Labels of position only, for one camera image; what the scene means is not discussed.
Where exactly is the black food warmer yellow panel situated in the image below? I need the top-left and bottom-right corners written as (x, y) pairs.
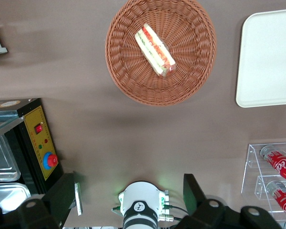
top-left (0, 97), bottom-right (65, 214)

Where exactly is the red cola bottle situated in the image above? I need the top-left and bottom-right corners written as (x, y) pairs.
top-left (266, 180), bottom-right (286, 224)
top-left (259, 145), bottom-right (286, 184)

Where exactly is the silver connector block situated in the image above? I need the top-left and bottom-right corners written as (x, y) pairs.
top-left (158, 190), bottom-right (176, 222)

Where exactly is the small grey side box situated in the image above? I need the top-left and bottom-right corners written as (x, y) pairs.
top-left (73, 182), bottom-right (83, 216)

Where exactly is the beige plastic tray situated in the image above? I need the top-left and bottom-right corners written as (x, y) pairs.
top-left (235, 8), bottom-right (286, 108)

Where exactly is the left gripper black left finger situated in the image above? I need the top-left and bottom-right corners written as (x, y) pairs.
top-left (0, 171), bottom-right (81, 229)

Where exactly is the steel food pan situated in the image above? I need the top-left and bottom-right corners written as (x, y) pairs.
top-left (0, 133), bottom-right (21, 183)
top-left (0, 182), bottom-right (32, 214)

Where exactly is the round brown wicker basket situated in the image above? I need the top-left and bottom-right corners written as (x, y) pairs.
top-left (104, 0), bottom-right (217, 107)

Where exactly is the triangle sandwich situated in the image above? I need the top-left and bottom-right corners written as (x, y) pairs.
top-left (134, 23), bottom-right (176, 77)

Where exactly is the clear acrylic bottle rack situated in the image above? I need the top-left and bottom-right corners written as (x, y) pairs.
top-left (240, 142), bottom-right (286, 224)

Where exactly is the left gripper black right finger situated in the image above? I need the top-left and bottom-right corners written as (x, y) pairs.
top-left (174, 173), bottom-right (282, 229)

